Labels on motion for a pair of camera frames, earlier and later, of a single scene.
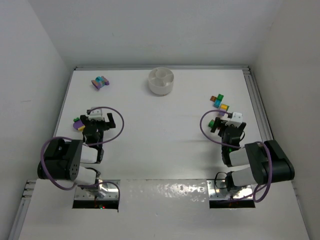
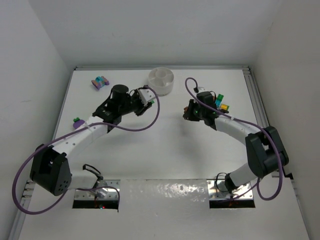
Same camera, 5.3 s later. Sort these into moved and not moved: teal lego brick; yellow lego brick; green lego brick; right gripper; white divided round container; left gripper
Moved: right gripper; left gripper
Not moved: white divided round container; teal lego brick; green lego brick; yellow lego brick
